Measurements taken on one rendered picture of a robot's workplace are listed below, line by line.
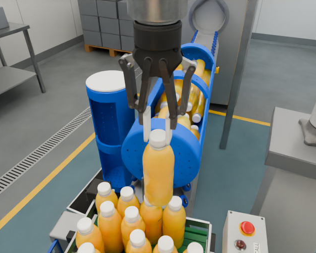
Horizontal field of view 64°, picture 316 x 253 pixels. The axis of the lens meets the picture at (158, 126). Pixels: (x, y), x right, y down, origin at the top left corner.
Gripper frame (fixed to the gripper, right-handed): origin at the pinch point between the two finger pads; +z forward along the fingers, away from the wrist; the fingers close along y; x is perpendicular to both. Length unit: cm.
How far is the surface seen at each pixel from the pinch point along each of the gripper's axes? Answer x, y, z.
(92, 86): -79, 59, 38
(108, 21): -376, 182, 82
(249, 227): -3.2, -23.8, 31.0
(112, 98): -77, 47, 44
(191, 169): -22.9, -6.0, 34.0
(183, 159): -22.8, -3.1, 29.9
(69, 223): -6, 36, 56
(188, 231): -11, -8, 52
